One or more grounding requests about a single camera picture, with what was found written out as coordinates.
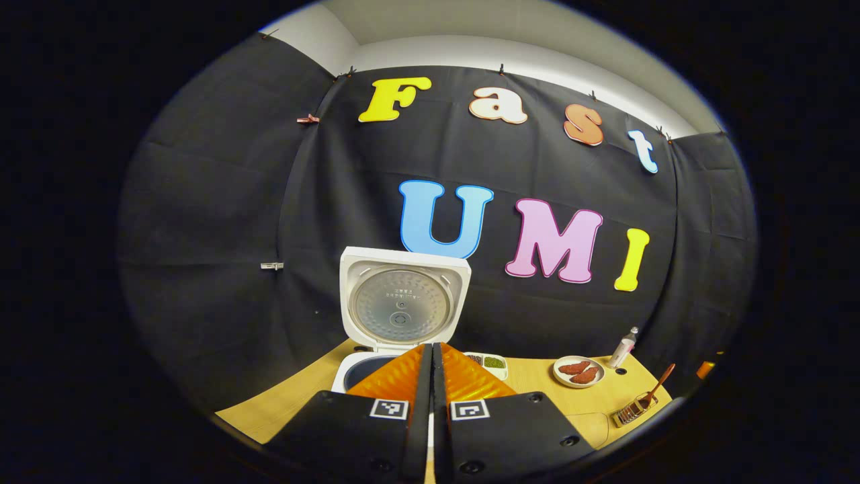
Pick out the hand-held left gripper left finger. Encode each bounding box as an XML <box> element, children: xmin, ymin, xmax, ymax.
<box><xmin>265</xmin><ymin>343</ymin><xmax>434</xmax><ymax>481</ymax></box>

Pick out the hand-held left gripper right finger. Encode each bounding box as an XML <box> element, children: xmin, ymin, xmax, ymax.
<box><xmin>433</xmin><ymin>341</ymin><xmax>595</xmax><ymax>481</ymax></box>

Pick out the wooden spoon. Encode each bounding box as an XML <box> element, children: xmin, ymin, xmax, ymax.
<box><xmin>637</xmin><ymin>363</ymin><xmax>677</xmax><ymax>409</ymax></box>

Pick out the metal wire chopstick holder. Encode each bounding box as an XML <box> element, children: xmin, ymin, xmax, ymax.
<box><xmin>610</xmin><ymin>393</ymin><xmax>660</xmax><ymax>428</ymax></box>

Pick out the white rice cooker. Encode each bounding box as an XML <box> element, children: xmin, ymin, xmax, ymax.
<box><xmin>331</xmin><ymin>246</ymin><xmax>472</xmax><ymax>404</ymax></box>

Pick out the clear bottle with pink label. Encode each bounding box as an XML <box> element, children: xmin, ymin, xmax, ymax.
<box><xmin>609</xmin><ymin>327</ymin><xmax>640</xmax><ymax>368</ymax></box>

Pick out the white divided grain dish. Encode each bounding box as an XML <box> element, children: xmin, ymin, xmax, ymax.
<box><xmin>464</xmin><ymin>352</ymin><xmax>509</xmax><ymax>381</ymax></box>

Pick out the white round plate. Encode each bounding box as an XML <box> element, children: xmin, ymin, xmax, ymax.
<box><xmin>553</xmin><ymin>356</ymin><xmax>605</xmax><ymax>389</ymax></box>

